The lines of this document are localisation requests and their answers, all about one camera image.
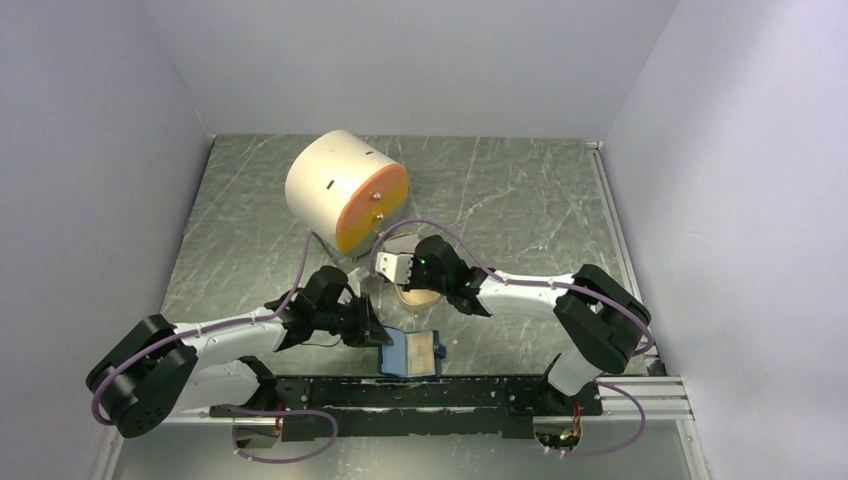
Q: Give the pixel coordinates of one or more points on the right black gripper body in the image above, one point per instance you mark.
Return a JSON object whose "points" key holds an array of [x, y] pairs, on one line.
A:
{"points": [[421, 280]]}

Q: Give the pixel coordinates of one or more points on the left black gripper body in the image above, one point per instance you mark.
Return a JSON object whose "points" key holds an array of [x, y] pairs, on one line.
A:
{"points": [[351, 319]]}

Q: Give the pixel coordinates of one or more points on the blue leather card holder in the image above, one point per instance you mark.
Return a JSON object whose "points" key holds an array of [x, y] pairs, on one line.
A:
{"points": [[392, 360]]}

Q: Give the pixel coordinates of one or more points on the gold credit card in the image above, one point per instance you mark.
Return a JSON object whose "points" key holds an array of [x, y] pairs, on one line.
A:
{"points": [[420, 354]]}

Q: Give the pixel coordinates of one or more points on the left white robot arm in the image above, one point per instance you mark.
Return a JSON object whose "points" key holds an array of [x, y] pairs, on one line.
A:
{"points": [[160, 368]]}

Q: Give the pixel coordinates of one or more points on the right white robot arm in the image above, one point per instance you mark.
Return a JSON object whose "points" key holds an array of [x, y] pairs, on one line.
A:
{"points": [[604, 322]]}

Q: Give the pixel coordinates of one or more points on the tan oval card tray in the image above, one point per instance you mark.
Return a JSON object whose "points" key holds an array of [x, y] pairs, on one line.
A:
{"points": [[414, 299]]}

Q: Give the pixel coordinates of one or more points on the round white drawer cabinet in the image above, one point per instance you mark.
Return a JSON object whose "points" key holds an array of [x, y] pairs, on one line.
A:
{"points": [[346, 191]]}

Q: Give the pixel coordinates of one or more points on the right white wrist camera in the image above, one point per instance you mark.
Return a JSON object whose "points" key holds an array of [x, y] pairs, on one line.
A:
{"points": [[394, 267]]}

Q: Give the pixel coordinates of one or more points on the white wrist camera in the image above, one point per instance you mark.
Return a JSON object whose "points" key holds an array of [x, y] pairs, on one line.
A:
{"points": [[360, 274], [394, 267]]}

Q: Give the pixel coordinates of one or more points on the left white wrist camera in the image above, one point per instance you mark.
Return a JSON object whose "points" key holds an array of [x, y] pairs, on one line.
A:
{"points": [[360, 274]]}

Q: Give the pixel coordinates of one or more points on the black base frame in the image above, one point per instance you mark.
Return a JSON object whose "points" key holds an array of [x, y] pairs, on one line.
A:
{"points": [[345, 406]]}

